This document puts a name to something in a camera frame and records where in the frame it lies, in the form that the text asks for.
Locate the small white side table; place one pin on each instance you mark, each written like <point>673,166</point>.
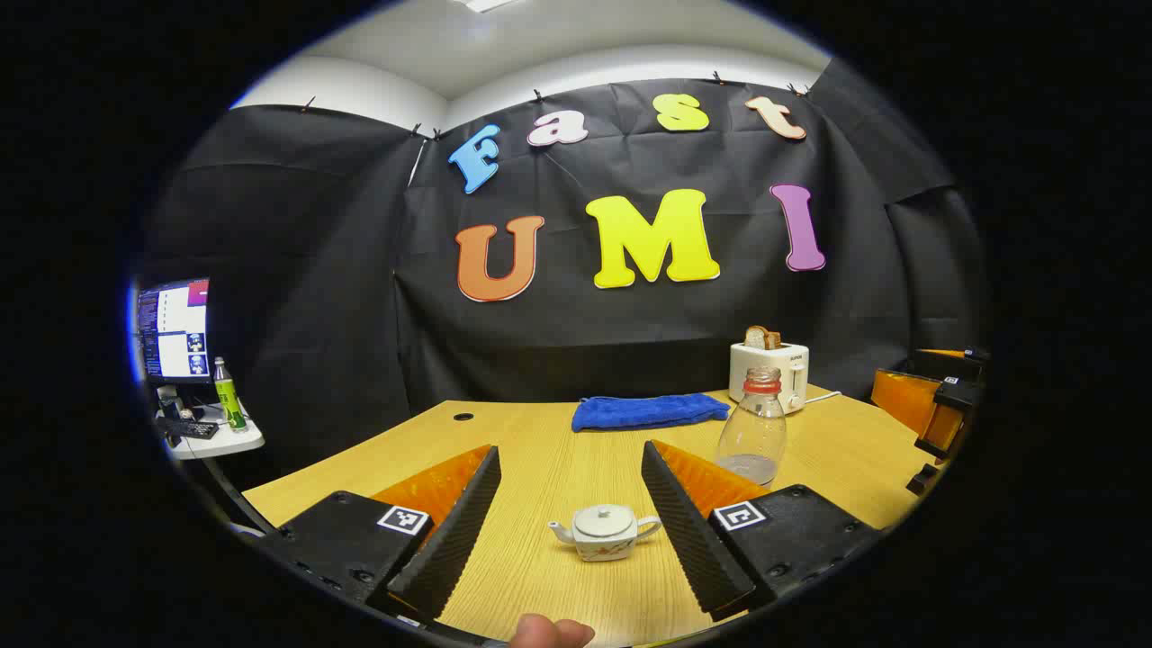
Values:
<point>225,443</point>

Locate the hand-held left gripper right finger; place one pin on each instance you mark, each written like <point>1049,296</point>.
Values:
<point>684,531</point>

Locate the ceiling light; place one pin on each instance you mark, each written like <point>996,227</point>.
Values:
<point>484,4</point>

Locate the white toaster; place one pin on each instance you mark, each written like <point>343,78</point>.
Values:
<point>765,369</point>

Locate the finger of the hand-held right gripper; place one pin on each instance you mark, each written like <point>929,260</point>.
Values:
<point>945,423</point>
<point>900,400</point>

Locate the toast slice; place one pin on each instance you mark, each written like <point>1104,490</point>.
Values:
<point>758,338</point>

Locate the black backdrop cloth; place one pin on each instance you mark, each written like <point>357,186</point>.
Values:
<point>360,270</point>

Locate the clear plastic water bottle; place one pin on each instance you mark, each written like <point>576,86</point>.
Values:
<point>751,432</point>

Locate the green drink bottle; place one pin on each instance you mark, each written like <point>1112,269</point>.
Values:
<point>229,400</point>

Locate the white ceramic teacup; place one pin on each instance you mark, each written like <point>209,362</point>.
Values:
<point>603,547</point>

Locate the blue towel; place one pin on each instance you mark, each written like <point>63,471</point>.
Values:
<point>648,412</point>

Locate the computer monitor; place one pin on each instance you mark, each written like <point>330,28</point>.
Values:
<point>171,333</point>

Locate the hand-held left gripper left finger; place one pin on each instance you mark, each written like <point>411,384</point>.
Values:
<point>454,531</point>

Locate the black keyboard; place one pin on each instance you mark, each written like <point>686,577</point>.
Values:
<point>189,428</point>

